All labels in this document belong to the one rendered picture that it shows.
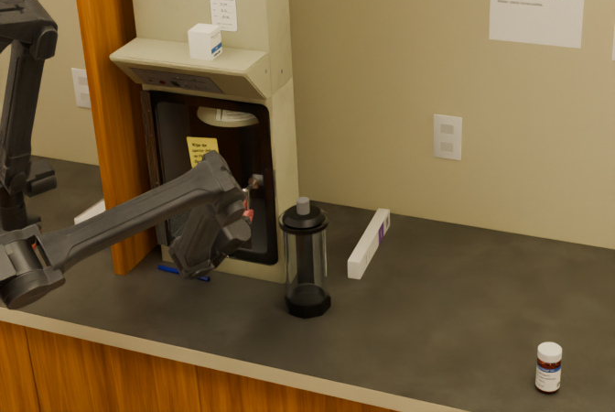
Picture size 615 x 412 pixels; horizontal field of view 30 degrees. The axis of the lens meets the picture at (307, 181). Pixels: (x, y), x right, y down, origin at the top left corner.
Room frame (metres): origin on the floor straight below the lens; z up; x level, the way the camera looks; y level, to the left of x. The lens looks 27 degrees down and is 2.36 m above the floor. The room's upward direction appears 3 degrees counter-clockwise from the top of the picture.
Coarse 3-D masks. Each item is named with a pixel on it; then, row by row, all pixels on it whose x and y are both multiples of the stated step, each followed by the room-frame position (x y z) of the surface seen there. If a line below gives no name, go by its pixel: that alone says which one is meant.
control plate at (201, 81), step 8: (136, 72) 2.29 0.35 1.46; (144, 72) 2.28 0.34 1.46; (152, 72) 2.27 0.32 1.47; (160, 72) 2.25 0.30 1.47; (168, 72) 2.24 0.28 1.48; (144, 80) 2.32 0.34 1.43; (152, 80) 2.31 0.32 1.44; (160, 80) 2.29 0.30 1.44; (168, 80) 2.28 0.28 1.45; (176, 80) 2.27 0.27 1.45; (184, 80) 2.25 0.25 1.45; (192, 80) 2.24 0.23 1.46; (200, 80) 2.23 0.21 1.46; (208, 80) 2.22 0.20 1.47; (184, 88) 2.30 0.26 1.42; (192, 88) 2.28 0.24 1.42; (200, 88) 2.27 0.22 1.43; (216, 88) 2.24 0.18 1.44
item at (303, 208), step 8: (304, 200) 2.15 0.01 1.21; (296, 208) 2.17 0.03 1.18; (304, 208) 2.14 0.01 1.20; (312, 208) 2.17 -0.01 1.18; (288, 216) 2.13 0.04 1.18; (296, 216) 2.13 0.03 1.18; (304, 216) 2.13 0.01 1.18; (312, 216) 2.13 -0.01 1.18; (320, 216) 2.14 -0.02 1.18; (288, 224) 2.12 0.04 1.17; (296, 224) 2.11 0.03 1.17; (304, 224) 2.11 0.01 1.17; (312, 224) 2.11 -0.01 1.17
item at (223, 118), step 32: (160, 96) 2.35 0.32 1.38; (192, 96) 2.32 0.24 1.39; (160, 128) 2.35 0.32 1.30; (192, 128) 2.32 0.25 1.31; (224, 128) 2.29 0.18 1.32; (256, 128) 2.25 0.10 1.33; (160, 160) 2.36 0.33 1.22; (256, 160) 2.26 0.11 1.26; (256, 192) 2.26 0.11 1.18; (256, 224) 2.26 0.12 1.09; (256, 256) 2.26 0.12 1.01
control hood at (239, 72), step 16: (128, 48) 2.31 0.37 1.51; (144, 48) 2.31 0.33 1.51; (160, 48) 2.30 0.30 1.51; (176, 48) 2.30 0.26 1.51; (224, 48) 2.28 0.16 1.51; (128, 64) 2.27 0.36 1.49; (144, 64) 2.24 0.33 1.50; (160, 64) 2.22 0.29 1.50; (176, 64) 2.21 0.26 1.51; (192, 64) 2.20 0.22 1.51; (208, 64) 2.19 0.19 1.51; (224, 64) 2.19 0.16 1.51; (240, 64) 2.18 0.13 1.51; (256, 64) 2.19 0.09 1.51; (224, 80) 2.19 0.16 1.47; (240, 80) 2.17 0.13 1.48; (256, 80) 2.19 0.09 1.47; (240, 96) 2.25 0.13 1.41; (256, 96) 2.22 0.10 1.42
